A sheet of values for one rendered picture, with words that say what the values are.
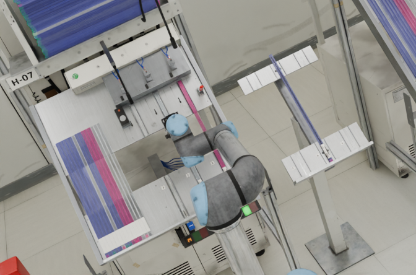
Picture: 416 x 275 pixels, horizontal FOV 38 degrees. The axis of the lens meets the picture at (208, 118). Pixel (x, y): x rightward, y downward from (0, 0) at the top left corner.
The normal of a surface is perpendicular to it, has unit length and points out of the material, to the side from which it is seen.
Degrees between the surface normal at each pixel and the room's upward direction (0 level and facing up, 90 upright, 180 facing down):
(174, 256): 90
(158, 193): 44
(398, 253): 0
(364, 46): 0
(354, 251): 0
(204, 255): 90
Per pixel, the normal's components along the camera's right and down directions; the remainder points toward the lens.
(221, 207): 0.25, 0.21
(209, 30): 0.33, 0.44
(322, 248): -0.32, -0.79
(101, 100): 0.00, -0.25
